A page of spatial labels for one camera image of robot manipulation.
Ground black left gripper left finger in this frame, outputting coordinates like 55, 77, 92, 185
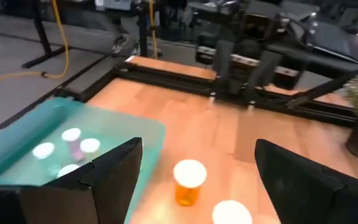
19, 137, 144, 224

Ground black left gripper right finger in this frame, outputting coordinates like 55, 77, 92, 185
254, 138, 347, 224

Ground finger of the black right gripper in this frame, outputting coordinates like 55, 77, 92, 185
248, 50, 283, 95
213, 39, 236, 98

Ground pill bottles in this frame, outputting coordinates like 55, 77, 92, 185
61, 127, 85, 161

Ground slim green pill bottle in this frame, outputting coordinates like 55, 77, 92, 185
32, 141, 56, 161

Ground translucent teal plastic bin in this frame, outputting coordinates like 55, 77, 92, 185
0, 96, 167, 224

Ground large orange pill bottle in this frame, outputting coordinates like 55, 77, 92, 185
211, 199, 253, 224

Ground black floor stand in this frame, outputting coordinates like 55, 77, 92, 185
21, 0, 71, 70

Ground black aluminium table frame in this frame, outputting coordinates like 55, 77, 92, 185
53, 60, 358, 129

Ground yellow cable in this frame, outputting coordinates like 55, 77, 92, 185
147, 0, 158, 60
0, 0, 70, 85

